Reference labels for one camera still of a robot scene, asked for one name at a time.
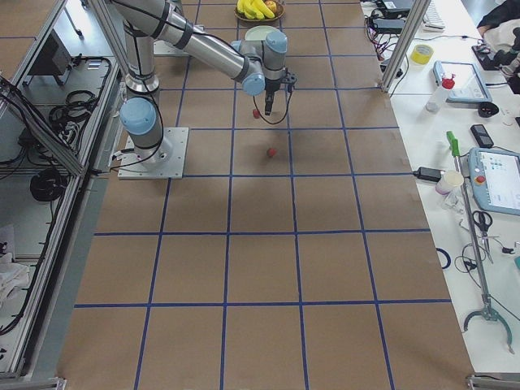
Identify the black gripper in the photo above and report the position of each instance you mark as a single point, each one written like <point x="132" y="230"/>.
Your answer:
<point x="272" y="85"/>

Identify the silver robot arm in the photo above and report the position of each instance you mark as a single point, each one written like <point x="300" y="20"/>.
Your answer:
<point x="140" y="114"/>
<point x="257" y="61"/>

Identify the pale green plate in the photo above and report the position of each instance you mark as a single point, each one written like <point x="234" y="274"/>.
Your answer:
<point x="259" y="33"/>

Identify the woven wicker basket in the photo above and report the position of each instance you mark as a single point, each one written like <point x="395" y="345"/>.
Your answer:
<point x="279" y="14"/>

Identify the yellow banana bunch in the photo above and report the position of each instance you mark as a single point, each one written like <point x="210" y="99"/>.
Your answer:
<point x="254" y="10"/>

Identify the red yellow apple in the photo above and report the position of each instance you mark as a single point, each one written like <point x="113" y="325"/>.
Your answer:
<point x="272" y="5"/>

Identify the yellow tape roll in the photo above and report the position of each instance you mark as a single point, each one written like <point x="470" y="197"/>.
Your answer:
<point x="421" y="54"/>

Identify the clear bottle red cap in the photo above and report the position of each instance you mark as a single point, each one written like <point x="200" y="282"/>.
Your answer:
<point x="440" y="96"/>

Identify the black power adapter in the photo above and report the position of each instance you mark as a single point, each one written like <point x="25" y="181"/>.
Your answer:
<point x="428" y="174"/>

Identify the white paper cup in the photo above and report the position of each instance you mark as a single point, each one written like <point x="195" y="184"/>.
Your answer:
<point x="449" y="181"/>

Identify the blue teach pendant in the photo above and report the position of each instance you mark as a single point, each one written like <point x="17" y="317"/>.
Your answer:
<point x="469" y="87"/>
<point x="494" y="179"/>

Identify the black phone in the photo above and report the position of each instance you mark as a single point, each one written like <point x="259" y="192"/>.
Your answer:
<point x="481" y="136"/>

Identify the black handled scissors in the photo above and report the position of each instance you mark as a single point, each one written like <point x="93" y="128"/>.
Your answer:
<point x="483" y="220"/>

